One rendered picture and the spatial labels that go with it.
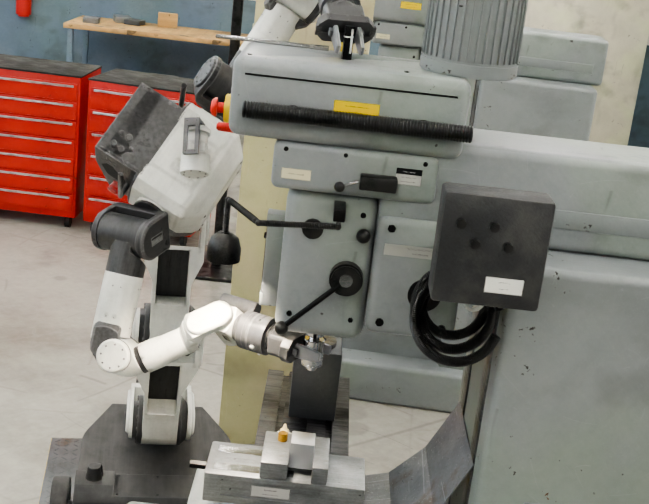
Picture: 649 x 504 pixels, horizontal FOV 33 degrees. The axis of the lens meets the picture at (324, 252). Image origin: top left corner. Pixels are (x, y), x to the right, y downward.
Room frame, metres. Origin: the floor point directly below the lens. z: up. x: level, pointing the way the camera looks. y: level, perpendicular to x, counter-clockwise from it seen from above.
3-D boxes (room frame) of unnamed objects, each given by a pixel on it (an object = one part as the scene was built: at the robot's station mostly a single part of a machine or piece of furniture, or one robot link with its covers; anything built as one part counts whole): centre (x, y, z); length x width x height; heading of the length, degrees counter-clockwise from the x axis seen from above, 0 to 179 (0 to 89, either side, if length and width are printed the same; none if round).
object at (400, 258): (2.29, -0.20, 1.47); 0.24 x 0.19 x 0.26; 0
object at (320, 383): (2.70, -0.01, 1.02); 0.22 x 0.12 x 0.20; 2
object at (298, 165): (2.29, -0.04, 1.68); 0.34 x 0.24 x 0.10; 90
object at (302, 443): (2.21, 0.00, 1.03); 0.06 x 0.05 x 0.06; 0
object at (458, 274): (1.96, -0.30, 1.62); 0.20 x 0.09 x 0.21; 90
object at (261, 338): (2.33, 0.08, 1.24); 0.13 x 0.12 x 0.10; 155
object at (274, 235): (2.29, 0.11, 1.45); 0.04 x 0.04 x 0.21; 0
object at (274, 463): (2.21, 0.05, 1.01); 0.15 x 0.06 x 0.04; 0
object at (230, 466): (2.21, 0.03, 0.98); 0.35 x 0.15 x 0.11; 90
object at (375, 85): (2.29, -0.02, 1.81); 0.47 x 0.26 x 0.16; 90
